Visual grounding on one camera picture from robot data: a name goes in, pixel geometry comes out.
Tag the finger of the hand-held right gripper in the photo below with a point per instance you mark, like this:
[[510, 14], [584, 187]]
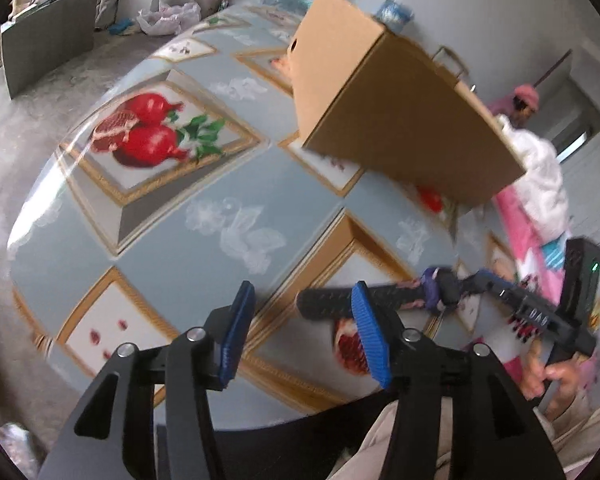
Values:
[[485, 280]]

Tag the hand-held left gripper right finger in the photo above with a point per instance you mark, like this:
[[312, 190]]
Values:
[[372, 335]]

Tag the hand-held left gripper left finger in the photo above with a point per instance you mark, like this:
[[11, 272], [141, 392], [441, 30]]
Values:
[[237, 330]]

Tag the brown cardboard box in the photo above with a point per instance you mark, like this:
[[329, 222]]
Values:
[[395, 110]]

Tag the person's right forearm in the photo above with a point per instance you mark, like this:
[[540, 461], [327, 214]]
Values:
[[585, 430]]

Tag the person's right hand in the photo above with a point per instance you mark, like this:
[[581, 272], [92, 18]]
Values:
[[555, 380]]

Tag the person's beige trousers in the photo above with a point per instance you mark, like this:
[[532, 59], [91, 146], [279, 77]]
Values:
[[375, 440]]

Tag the black garment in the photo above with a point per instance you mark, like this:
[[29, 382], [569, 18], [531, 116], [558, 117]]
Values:
[[280, 450]]

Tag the blue water bottle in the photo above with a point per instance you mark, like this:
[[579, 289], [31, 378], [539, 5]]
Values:
[[394, 11]]

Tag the white plastic bag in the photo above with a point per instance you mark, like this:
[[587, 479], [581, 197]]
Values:
[[170, 15]]

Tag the blue cloth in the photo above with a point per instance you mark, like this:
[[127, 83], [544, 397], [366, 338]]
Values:
[[122, 26]]

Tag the grey board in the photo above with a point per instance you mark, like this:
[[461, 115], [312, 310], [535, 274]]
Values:
[[45, 40]]

